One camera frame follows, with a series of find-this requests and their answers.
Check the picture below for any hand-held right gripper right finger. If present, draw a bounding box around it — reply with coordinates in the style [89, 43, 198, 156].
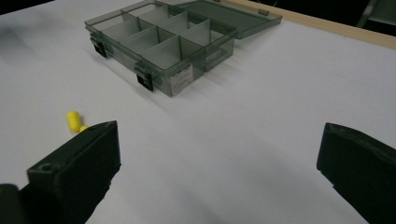
[316, 122, 396, 224]

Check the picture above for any clear grey compartment box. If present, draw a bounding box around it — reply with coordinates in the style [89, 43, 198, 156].
[84, 0, 284, 97]

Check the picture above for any grey metal stand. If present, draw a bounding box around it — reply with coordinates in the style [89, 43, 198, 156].
[356, 0, 396, 30]

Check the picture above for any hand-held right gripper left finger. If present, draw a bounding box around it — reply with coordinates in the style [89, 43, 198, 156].
[19, 120, 121, 224]

